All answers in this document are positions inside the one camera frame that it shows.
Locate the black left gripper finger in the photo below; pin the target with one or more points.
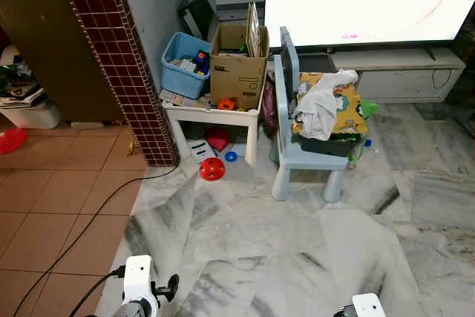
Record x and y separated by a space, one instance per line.
174 283

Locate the red ball with holes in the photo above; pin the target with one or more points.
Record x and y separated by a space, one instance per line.
211 169

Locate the white picture book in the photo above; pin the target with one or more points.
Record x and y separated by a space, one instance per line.
202 150

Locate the red plastic toy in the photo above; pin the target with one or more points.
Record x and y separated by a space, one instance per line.
218 139

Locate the black plastic basket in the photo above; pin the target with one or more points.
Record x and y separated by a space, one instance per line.
334 145

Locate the small white child table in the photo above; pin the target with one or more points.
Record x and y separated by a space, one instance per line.
211 114

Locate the small orange toy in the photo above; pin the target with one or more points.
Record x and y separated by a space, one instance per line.
226 104

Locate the yellow patterned cloth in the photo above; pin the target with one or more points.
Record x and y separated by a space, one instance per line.
349 113

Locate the pink bag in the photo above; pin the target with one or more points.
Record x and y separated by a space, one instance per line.
269 105

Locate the blue plastic storage bin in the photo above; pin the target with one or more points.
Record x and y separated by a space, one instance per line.
182 79

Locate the green plastic toy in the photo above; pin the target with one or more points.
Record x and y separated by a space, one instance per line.
369 108

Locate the light blue child chair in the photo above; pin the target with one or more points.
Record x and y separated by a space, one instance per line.
286 109

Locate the crumpled white cloth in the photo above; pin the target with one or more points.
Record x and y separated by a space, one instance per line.
319 102

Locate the red plastic plate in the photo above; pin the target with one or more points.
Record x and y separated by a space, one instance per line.
11 140

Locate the brown cardboard box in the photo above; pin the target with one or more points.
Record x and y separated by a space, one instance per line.
237 76

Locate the white plastic container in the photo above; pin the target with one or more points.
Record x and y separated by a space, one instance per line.
33 115

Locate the maroon tiled pillar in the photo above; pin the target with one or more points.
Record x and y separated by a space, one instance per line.
119 57

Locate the grey television cabinet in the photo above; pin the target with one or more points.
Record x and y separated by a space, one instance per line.
401 76

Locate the stack of magazines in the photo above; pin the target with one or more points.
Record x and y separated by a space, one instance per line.
18 94

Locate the black flat board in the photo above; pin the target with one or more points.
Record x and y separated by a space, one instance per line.
199 14

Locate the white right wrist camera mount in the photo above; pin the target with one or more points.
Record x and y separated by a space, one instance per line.
369 306

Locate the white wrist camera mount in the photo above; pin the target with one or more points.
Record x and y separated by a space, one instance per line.
138 276
369 306

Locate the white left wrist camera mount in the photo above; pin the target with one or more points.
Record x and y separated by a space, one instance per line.
138 276

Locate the wooden picture frame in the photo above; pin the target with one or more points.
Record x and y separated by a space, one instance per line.
253 29

